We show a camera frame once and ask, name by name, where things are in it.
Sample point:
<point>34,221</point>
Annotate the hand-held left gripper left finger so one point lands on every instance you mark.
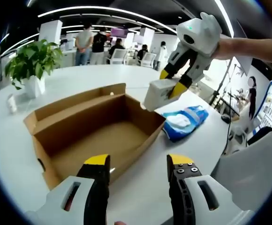
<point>96,187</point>

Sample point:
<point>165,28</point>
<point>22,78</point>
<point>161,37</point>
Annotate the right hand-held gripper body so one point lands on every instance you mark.
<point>204,35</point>

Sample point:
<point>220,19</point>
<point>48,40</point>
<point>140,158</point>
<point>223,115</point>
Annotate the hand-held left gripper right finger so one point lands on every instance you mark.
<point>180,187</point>

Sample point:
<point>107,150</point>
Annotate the white wipes box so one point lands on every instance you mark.
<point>157,93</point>

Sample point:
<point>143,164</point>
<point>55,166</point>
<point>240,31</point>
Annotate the brown cardboard shoe box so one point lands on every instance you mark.
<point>91,138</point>

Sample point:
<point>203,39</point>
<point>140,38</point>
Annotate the light blue soft tissue pack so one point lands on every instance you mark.
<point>192,126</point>

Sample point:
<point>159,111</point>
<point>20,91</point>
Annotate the person's left hand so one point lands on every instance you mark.
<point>119,223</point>

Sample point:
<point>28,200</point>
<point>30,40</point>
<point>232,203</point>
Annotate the small black device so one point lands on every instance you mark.
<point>225,118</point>

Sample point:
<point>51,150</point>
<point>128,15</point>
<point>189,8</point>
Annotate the white mesh office chair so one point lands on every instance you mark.
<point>248,168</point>

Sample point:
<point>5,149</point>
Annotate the blue white display board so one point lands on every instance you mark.
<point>270,103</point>

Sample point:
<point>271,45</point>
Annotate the white paper cup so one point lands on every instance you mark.
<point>12,104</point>

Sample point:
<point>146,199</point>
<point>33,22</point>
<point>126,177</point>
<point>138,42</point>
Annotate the green plant in white pot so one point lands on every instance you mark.
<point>32,61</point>

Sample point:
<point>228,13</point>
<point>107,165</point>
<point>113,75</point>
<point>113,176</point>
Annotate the purple wall screen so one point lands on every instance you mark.
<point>119,32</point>

